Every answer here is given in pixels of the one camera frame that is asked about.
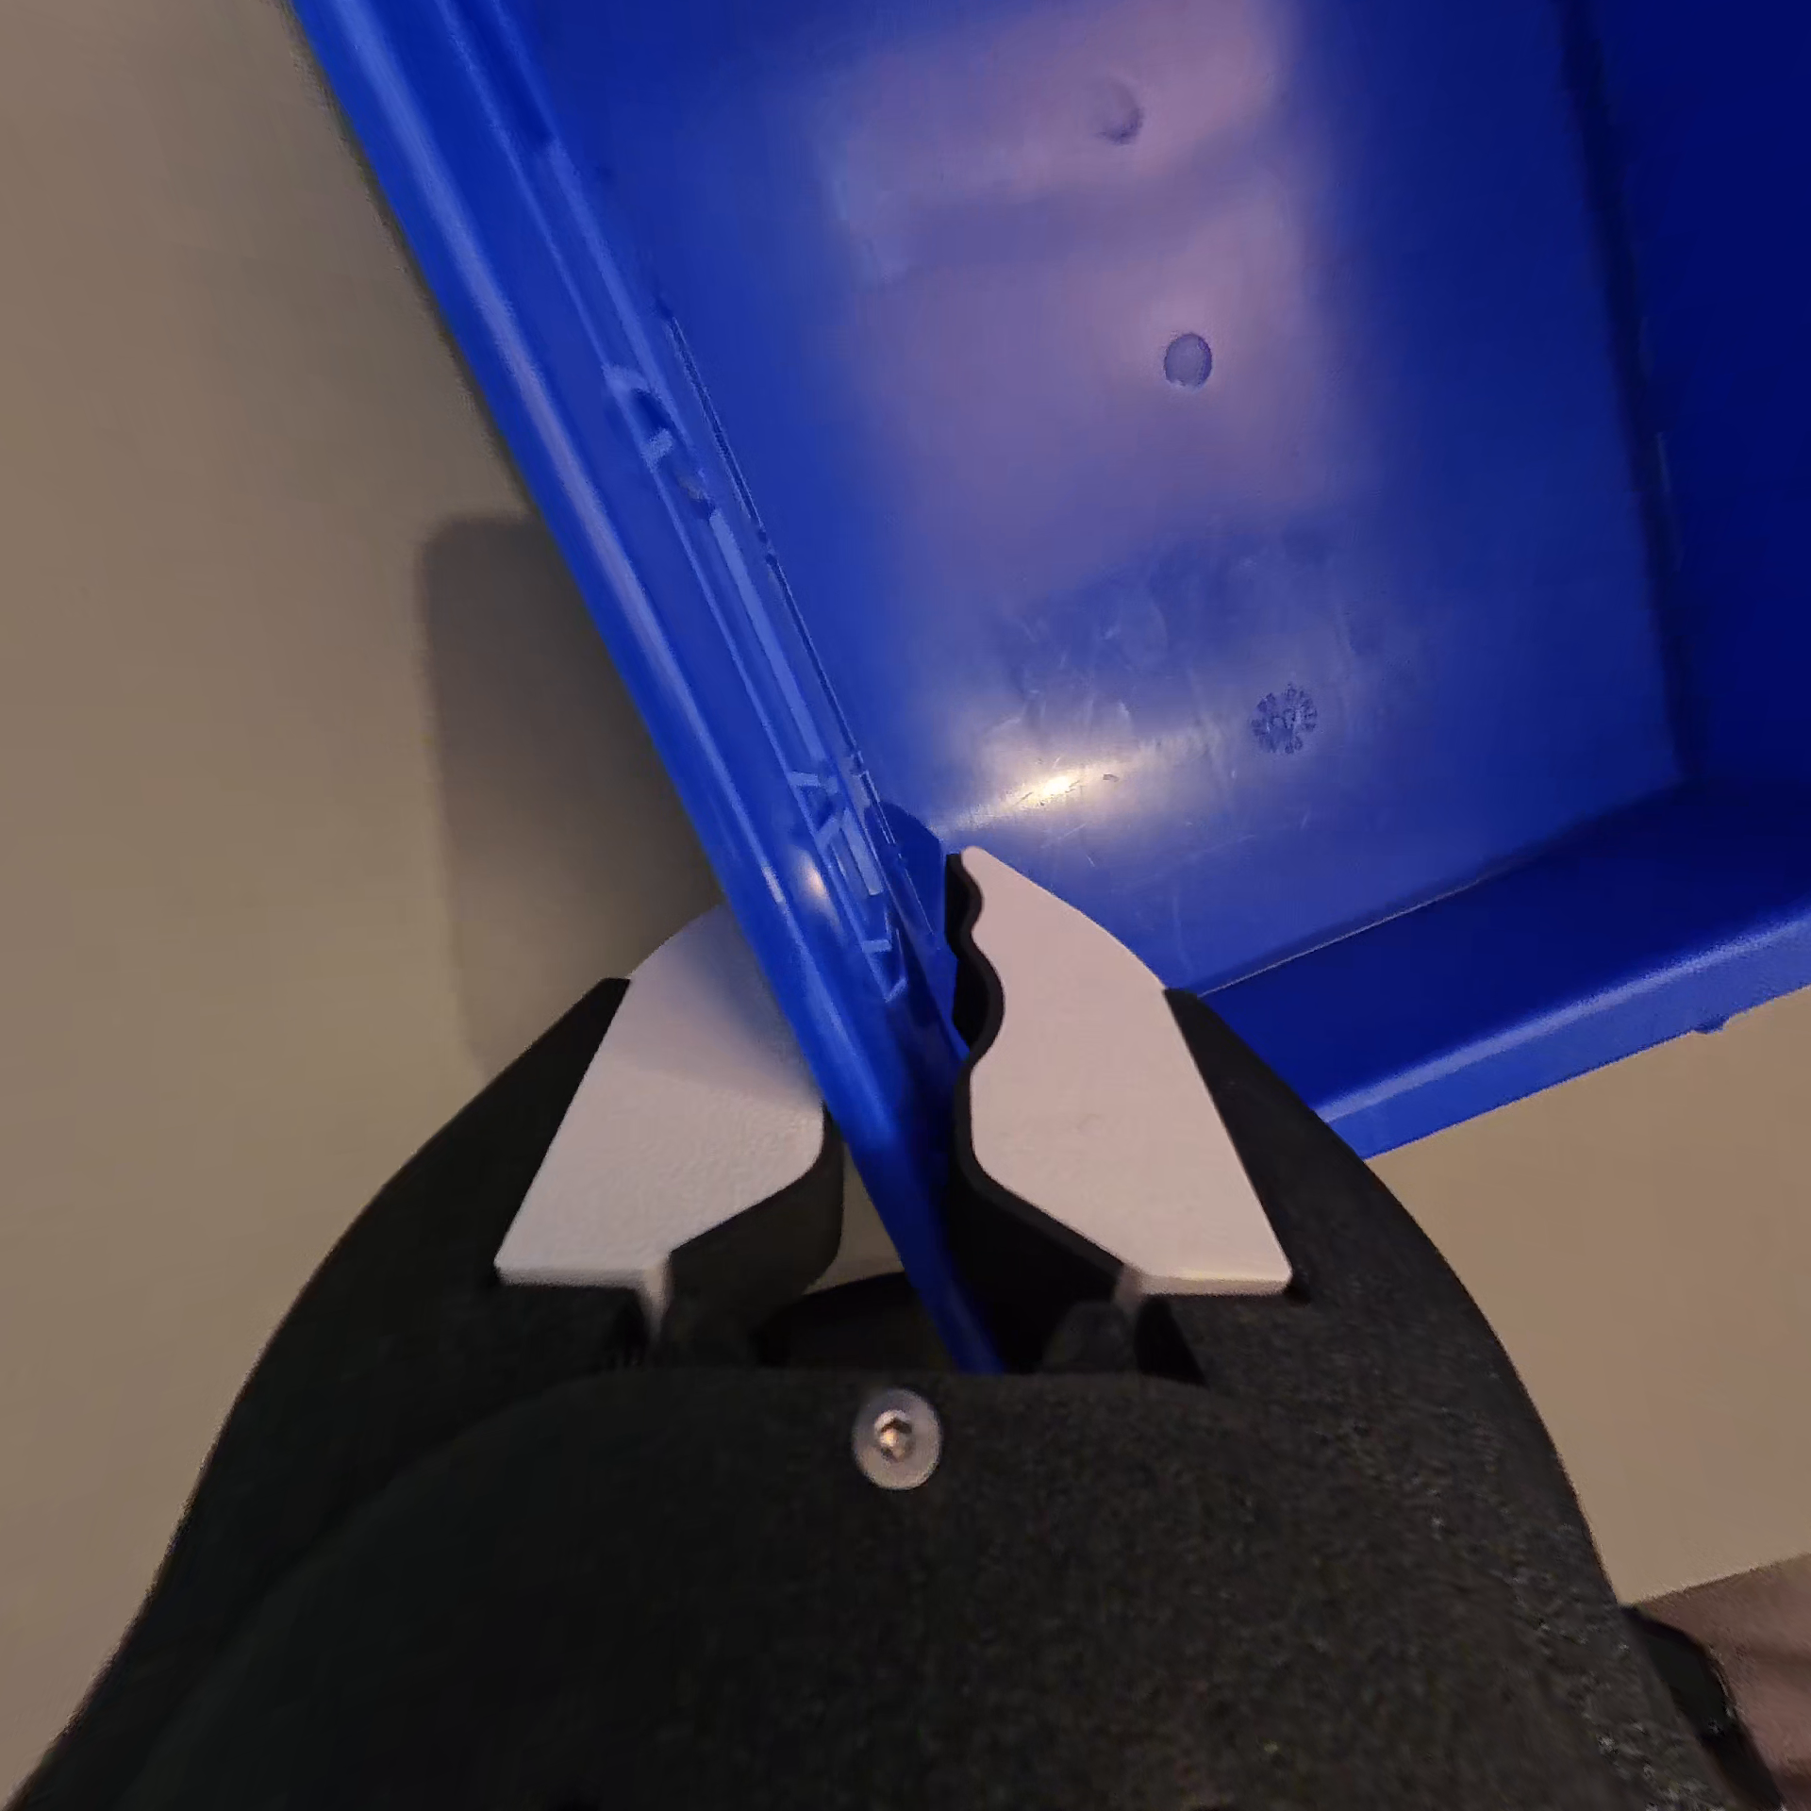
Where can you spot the blue plastic bin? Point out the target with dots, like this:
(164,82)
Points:
(1274,428)

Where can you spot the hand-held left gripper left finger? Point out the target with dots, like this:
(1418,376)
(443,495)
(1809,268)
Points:
(677,1146)

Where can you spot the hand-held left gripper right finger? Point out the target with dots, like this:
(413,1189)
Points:
(1107,1119)

